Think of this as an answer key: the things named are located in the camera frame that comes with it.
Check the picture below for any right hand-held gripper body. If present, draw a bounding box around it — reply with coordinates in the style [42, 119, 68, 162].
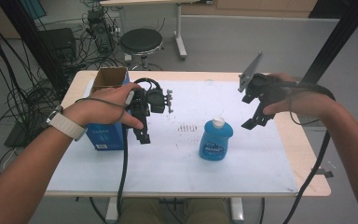
[238, 50, 294, 112]

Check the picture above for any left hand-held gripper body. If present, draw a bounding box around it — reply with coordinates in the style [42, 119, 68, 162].
[130, 88, 174, 129]

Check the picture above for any blue cardboard box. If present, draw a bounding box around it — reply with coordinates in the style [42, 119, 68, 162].
[85, 66, 132, 152]

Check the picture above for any blue detergent bottle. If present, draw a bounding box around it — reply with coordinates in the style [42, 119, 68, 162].
[199, 116, 235, 162]

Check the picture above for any person's left hand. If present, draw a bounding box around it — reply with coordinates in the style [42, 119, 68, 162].
[63, 81, 145, 131]

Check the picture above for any person's right hand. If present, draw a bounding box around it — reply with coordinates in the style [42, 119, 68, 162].
[262, 72, 340, 121]

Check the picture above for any white table mat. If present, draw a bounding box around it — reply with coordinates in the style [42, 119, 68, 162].
[46, 78, 299, 195]

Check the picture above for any black round stool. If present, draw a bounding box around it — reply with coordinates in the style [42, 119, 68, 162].
[119, 27, 164, 72]

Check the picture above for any person's left leg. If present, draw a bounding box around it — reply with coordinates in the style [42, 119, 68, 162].
[119, 197, 166, 224]

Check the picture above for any person's leg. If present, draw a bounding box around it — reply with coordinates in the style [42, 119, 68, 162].
[119, 197, 166, 224]
[187, 197, 231, 224]

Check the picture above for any black tape strip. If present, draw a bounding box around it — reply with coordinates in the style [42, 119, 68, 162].
[310, 167, 335, 179]

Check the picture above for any white table leg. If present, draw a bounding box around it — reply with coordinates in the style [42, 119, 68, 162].
[104, 196, 121, 224]
[229, 196, 245, 224]

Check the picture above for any white desk with legs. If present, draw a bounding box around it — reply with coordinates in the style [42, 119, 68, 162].
[99, 0, 214, 61]

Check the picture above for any black computer tower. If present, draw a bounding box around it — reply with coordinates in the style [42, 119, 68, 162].
[87, 8, 117, 54]

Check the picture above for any person's right leg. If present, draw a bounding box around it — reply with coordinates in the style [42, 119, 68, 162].
[187, 197, 231, 224]

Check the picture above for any black box case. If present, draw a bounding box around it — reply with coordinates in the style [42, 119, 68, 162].
[38, 27, 77, 63]

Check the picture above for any black floor plate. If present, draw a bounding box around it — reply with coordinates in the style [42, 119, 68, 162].
[4, 119, 49, 149]

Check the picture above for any thin grey wrist cord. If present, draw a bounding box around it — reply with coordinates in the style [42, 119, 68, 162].
[74, 97, 129, 123]
[288, 92, 320, 126]

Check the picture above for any thick black gripper cable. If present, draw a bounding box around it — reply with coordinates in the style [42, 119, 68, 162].
[272, 81, 337, 224]
[116, 77, 163, 224]

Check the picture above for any white strap wristwatch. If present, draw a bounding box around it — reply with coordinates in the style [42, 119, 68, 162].
[44, 105, 89, 142]

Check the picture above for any black metal post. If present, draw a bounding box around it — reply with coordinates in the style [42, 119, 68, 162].
[0, 0, 70, 91]
[301, 0, 358, 85]

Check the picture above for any thin black cable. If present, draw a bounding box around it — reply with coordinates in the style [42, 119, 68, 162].
[258, 197, 266, 224]

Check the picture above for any tangle of black cables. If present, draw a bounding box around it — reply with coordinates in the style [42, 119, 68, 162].
[0, 0, 63, 175]

